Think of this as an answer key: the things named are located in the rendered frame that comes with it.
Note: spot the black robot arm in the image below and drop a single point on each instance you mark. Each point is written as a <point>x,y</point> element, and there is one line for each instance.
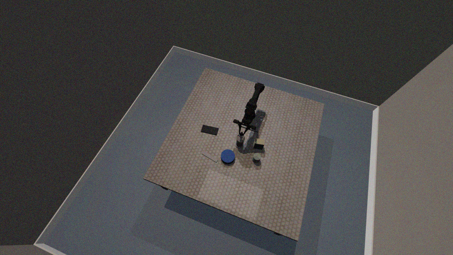
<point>252,104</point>

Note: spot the dark blue short cylinder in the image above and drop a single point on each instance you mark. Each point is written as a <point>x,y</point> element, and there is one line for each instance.
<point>227,156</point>

